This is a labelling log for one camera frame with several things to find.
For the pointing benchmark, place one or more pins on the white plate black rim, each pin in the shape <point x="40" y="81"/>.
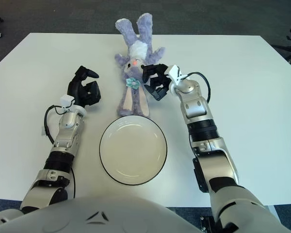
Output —
<point x="133" y="150"/>

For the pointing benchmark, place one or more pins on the black metal bracket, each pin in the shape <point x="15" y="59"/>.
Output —
<point x="207" y="224"/>

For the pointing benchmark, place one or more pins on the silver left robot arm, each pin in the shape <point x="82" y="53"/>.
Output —
<point x="65" y="138"/>

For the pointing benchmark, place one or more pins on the purple plush bunny doll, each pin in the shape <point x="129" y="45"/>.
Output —
<point x="133" y="102"/>

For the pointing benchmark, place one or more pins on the white table leg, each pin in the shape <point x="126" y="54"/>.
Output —
<point x="271" y="209"/>

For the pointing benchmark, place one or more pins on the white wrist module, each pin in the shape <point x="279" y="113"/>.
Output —
<point x="66" y="100"/>
<point x="175" y="72"/>

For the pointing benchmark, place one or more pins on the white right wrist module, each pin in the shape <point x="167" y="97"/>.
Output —
<point x="175" y="72"/>

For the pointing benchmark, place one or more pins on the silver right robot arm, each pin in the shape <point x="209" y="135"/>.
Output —
<point x="196" y="106"/>

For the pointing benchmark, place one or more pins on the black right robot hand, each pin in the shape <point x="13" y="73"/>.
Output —
<point x="157" y="72"/>

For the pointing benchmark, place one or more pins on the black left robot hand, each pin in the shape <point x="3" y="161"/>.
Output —
<point x="77" y="92"/>

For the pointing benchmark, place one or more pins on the grey robot torso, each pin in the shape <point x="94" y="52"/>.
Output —
<point x="99" y="218"/>

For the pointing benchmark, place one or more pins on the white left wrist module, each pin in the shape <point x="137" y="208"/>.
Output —
<point x="66" y="100"/>

